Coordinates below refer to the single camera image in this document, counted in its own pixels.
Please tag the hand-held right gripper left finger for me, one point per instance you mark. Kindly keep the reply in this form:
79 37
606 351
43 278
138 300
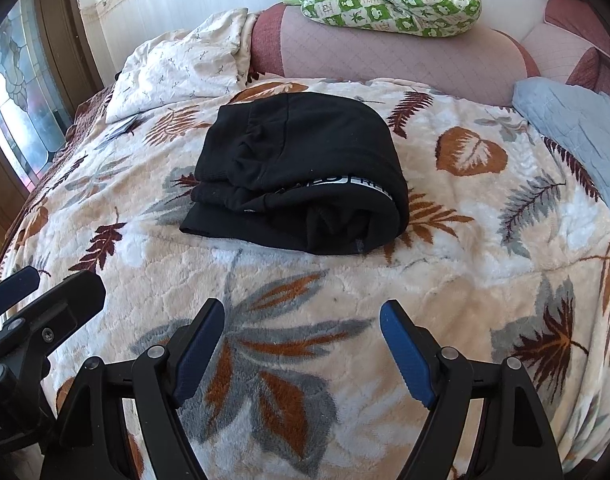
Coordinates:
200 352

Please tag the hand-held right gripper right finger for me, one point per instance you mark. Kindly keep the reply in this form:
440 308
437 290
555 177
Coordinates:
407 357

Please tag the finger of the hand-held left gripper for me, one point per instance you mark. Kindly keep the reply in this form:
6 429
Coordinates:
12 287
70 300

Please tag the black pants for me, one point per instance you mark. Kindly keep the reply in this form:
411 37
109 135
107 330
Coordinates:
295 160

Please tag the leaf print fleece blanket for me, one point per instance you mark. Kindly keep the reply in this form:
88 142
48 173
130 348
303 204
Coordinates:
335 285

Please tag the small white folded cloth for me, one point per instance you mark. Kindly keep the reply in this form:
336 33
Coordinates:
122 129

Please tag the brown quilted bedspread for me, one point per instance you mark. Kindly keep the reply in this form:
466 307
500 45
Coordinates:
92 107

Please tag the stained glass window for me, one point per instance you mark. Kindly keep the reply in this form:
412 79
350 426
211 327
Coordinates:
20 85

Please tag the white floral pillow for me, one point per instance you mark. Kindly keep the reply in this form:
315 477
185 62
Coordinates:
180 65

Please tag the light blue quilted cloth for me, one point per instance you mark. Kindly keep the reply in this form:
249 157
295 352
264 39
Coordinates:
575 125

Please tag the pink padded headboard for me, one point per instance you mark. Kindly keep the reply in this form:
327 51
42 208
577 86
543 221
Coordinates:
385 60

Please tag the wooden door frame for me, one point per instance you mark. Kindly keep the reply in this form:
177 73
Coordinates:
65 25

